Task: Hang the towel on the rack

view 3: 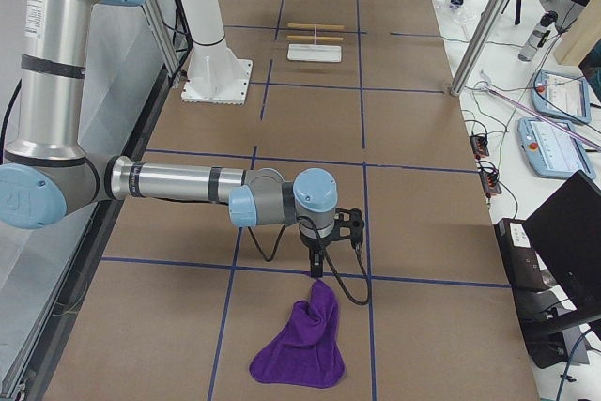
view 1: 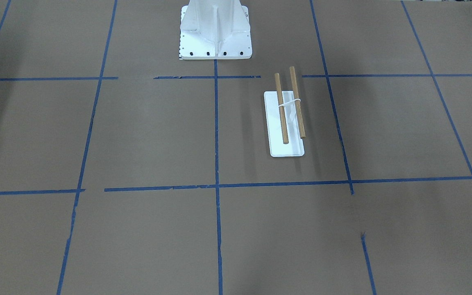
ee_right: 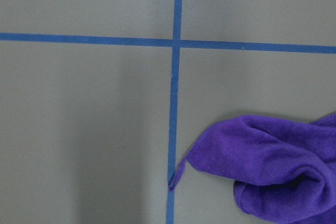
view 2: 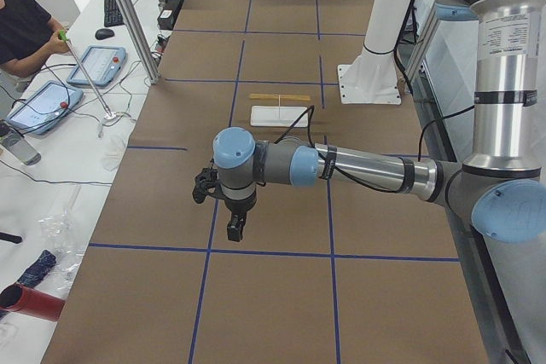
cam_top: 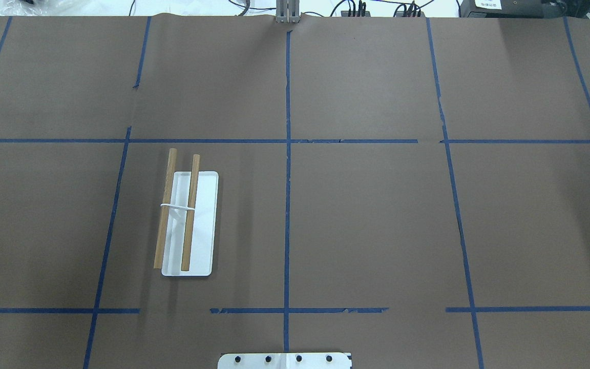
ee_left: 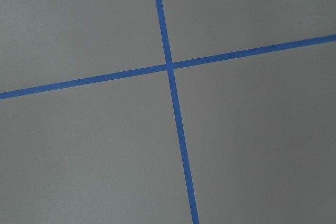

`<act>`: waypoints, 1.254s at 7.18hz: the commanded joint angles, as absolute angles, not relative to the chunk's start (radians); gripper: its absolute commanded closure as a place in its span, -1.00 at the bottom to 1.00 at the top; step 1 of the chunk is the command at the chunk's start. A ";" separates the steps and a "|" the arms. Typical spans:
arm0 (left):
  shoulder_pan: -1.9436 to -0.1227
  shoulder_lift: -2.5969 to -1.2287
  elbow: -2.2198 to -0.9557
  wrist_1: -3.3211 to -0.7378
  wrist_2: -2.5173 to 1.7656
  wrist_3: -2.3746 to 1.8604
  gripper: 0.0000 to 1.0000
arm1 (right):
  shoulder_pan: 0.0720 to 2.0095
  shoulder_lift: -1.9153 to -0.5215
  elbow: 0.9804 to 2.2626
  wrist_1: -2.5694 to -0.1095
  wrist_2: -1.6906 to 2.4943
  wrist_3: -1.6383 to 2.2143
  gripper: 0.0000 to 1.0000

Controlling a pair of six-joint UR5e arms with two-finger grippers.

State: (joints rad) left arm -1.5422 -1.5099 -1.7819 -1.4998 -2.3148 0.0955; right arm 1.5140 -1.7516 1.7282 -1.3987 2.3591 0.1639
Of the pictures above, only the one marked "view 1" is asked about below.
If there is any white rack wire bracket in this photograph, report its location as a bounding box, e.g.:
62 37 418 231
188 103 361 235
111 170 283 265
279 99 300 124

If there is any white camera mast base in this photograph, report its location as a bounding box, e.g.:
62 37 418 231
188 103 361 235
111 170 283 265
179 0 253 60

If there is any white rack base tray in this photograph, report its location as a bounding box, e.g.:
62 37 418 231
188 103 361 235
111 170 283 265
264 91 305 157

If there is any wooden rack rod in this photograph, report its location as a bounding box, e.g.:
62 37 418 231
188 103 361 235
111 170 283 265
274 73 290 144
290 66 306 139

